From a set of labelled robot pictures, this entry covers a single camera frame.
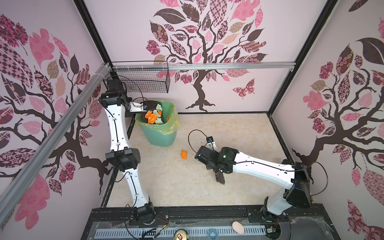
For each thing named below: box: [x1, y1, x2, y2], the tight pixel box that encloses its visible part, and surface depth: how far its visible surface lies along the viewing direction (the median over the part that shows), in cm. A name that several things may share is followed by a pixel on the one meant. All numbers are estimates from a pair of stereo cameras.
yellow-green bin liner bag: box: [135, 99, 181, 135], surface depth 86 cm
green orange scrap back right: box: [153, 103, 164, 125], surface depth 92 cm
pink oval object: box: [232, 221, 245, 235], surface depth 71 cm
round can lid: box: [174, 230, 187, 240], surface depth 61 cm
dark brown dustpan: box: [141, 100, 164, 124], surface depth 86 cm
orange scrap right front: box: [145, 110, 158, 124], surface depth 87 cm
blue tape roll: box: [208, 228, 218, 240], surface depth 71 cm
